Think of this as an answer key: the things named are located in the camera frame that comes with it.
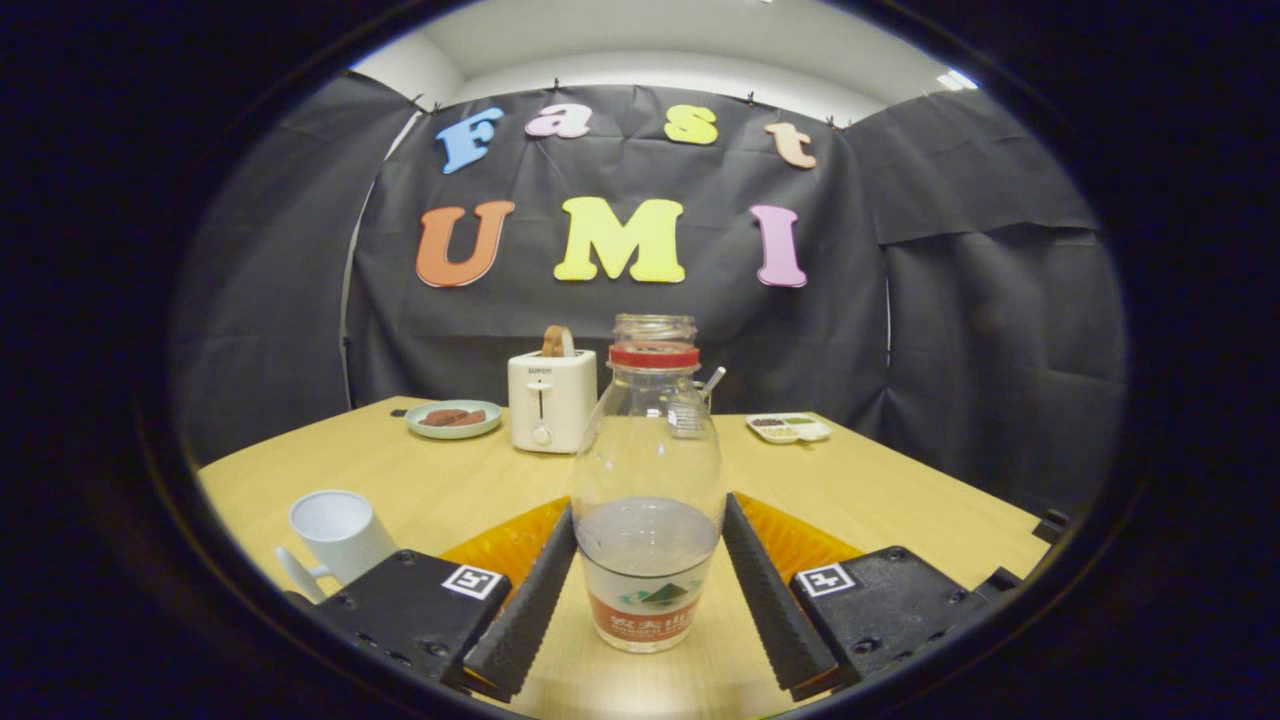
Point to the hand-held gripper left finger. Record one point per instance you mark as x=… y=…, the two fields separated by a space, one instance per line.
x=530 y=610

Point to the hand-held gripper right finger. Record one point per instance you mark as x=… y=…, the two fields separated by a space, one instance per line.
x=765 y=600

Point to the clear plastic juice bottle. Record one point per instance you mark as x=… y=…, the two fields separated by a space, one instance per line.
x=648 y=560

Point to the white cup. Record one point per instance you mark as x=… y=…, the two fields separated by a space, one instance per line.
x=340 y=535

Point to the wooden table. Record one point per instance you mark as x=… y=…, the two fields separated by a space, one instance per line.
x=850 y=490

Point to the white divided dish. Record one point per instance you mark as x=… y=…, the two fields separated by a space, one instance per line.
x=790 y=430

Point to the pale green plate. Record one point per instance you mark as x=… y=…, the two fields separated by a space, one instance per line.
x=452 y=430

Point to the brown bread piece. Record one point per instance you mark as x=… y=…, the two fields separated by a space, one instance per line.
x=440 y=417
x=474 y=417

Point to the white toaster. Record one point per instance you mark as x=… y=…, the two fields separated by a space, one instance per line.
x=550 y=400

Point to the toasted bread slice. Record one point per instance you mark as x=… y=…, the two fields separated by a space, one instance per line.
x=557 y=342

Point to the black backdrop cloth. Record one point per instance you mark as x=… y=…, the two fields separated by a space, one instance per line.
x=900 y=300

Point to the small ceiling light panel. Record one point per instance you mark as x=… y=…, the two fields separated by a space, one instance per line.
x=958 y=80

